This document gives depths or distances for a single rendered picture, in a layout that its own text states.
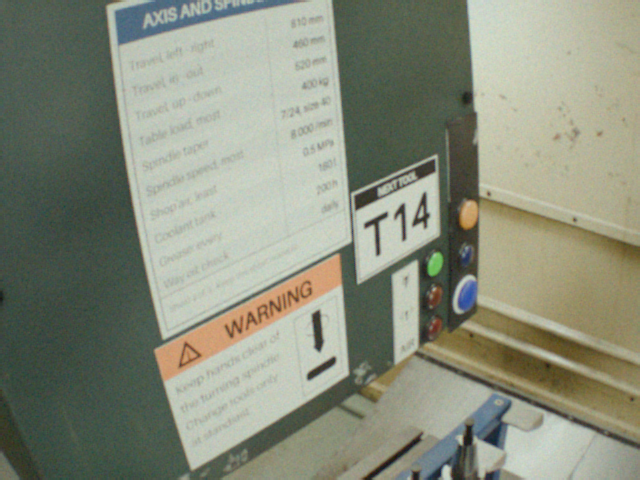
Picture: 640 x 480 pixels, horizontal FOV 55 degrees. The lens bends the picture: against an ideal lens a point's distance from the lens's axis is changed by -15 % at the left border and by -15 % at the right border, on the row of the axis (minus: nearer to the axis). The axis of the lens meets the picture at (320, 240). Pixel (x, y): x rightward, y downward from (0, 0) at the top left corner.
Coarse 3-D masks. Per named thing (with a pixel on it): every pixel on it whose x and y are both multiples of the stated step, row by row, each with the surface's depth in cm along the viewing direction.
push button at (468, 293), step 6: (468, 282) 62; (474, 282) 62; (462, 288) 62; (468, 288) 62; (474, 288) 63; (462, 294) 62; (468, 294) 62; (474, 294) 63; (462, 300) 62; (468, 300) 62; (474, 300) 63; (462, 306) 62; (468, 306) 63
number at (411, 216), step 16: (416, 192) 54; (432, 192) 55; (400, 208) 53; (416, 208) 54; (432, 208) 56; (400, 224) 53; (416, 224) 55; (432, 224) 56; (400, 240) 54; (416, 240) 55
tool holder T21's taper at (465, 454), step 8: (456, 448) 89; (464, 448) 87; (472, 448) 87; (456, 456) 89; (464, 456) 88; (472, 456) 88; (456, 464) 89; (464, 464) 88; (472, 464) 88; (456, 472) 89; (464, 472) 88; (472, 472) 89
